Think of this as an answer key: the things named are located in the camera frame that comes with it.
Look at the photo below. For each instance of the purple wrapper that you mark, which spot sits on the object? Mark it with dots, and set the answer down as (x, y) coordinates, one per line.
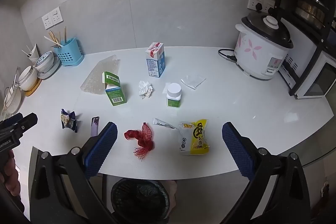
(95, 125)

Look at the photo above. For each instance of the plain white bowl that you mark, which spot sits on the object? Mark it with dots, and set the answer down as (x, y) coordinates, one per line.
(11, 99)

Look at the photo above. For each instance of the blue white milk carton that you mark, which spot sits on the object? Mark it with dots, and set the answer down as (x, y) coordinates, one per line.
(155, 64)

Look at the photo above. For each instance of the blue patterned bowl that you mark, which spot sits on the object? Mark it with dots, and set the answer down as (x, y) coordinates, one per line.
(44, 58)

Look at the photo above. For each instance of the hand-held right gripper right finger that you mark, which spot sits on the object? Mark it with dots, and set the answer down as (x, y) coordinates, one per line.
(237, 150)

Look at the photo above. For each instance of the white wall socket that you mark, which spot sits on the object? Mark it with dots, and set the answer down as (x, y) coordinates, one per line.
(47, 21)
(57, 15)

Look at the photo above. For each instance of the person's left hand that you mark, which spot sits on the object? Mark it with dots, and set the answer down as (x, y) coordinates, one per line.
(9, 174)

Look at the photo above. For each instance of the black metal rack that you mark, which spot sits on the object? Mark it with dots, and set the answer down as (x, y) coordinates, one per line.
(295, 88)

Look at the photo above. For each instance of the white paper cup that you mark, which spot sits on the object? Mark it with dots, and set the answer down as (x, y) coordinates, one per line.
(173, 102)

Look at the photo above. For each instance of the blue candy wrapper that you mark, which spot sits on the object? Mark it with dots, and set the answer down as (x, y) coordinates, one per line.
(68, 120)

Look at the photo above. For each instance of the crumpled white tissue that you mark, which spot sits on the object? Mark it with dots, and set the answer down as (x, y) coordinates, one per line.
(145, 89)

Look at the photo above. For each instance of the black mesh waste bin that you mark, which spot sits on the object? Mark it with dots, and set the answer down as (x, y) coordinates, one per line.
(126, 192)

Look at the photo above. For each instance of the green white cardboard box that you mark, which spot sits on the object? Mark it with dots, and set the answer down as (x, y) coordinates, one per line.
(115, 95)

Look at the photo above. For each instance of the clear plastic wrapper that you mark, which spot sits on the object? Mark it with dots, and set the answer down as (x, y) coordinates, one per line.
(193, 81)

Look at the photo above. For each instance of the stack of bowls and plates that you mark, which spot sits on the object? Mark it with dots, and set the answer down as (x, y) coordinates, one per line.
(51, 70)

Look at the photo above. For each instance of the wooden chopstick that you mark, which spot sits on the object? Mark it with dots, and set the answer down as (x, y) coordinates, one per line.
(53, 36)
(65, 35)

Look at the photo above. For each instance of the white microwave oven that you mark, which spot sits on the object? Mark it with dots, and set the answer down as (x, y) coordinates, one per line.
(323, 77)

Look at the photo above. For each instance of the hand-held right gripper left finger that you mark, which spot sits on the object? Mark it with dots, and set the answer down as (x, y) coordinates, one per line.
(101, 150)

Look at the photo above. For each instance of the blue plastic utensil holder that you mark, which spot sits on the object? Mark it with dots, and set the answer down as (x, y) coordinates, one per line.
(68, 54)

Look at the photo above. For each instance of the clear bubble wrap sheet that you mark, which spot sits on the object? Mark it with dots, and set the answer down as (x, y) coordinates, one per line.
(97, 74)

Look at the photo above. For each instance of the white floral rice cooker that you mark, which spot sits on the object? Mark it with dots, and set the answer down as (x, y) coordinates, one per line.
(257, 56)

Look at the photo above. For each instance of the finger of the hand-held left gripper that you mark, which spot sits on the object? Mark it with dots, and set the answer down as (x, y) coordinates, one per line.
(26, 123)
(11, 119)

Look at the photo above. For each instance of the yellow snack packet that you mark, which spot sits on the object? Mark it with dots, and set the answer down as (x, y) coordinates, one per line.
(195, 140)

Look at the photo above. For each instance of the white bowl dark rim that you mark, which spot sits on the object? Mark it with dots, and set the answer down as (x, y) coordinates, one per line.
(27, 77)

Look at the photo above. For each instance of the black power plug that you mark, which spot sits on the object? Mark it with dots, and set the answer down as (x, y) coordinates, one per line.
(259, 6)

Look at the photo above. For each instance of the red mesh net bag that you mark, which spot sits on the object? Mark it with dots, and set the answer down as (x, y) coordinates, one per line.
(141, 138)

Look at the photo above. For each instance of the wooden coaster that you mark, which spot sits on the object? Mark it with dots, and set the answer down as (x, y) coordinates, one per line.
(32, 88)

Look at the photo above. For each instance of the steel pot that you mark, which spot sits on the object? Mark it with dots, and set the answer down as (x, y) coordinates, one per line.
(311, 7)

